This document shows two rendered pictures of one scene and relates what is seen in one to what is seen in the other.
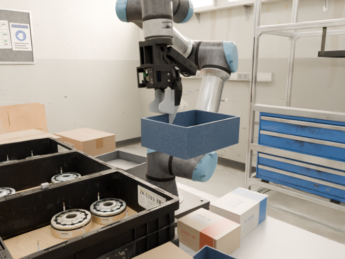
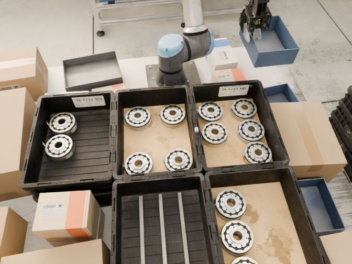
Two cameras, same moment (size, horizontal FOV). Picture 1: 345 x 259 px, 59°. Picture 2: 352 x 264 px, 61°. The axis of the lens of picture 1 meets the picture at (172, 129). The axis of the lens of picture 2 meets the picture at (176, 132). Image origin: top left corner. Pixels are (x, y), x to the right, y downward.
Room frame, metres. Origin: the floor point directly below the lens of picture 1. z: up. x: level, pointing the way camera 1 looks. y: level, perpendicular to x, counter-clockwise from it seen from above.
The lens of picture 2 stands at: (0.48, 0.89, 1.81)
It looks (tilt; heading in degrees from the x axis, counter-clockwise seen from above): 55 degrees down; 306
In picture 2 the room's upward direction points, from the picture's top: straight up
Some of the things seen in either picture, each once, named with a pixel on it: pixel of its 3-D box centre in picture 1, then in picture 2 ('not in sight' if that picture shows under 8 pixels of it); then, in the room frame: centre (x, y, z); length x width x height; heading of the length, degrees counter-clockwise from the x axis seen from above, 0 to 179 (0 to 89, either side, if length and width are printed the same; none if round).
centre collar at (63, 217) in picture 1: (71, 216); (215, 131); (0.74, 0.27, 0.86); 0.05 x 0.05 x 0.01
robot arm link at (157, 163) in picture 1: (163, 156); (172, 52); (1.12, 0.03, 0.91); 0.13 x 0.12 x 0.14; 62
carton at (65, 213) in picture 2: not in sight; (65, 213); (0.96, 0.83, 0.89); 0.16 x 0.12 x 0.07; 39
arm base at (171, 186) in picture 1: (159, 185); (170, 72); (1.12, 0.05, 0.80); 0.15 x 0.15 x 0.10
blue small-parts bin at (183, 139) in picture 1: (191, 130); (267, 40); (0.74, -0.05, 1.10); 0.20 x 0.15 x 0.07; 135
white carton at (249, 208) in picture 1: (239, 211); (219, 57); (1.01, -0.24, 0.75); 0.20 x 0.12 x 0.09; 137
